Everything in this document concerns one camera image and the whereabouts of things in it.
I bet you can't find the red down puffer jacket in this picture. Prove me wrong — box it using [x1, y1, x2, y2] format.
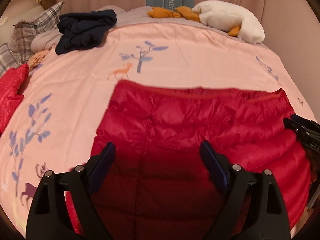
[65, 79, 318, 240]

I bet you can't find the grey plaid pillow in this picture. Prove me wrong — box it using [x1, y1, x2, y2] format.
[1, 1, 64, 75]

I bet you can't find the pink deer print duvet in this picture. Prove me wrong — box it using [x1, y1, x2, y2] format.
[1, 23, 315, 233]

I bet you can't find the white goose plush toy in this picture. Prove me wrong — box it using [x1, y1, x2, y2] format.
[148, 0, 265, 44]

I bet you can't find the peach crumpled cloth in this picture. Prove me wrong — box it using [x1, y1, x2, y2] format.
[28, 44, 56, 70]

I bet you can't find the light grey folded garment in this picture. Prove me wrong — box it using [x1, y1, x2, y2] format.
[30, 28, 62, 53]

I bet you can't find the dark navy crumpled garment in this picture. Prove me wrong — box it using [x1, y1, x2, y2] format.
[55, 9, 117, 55]

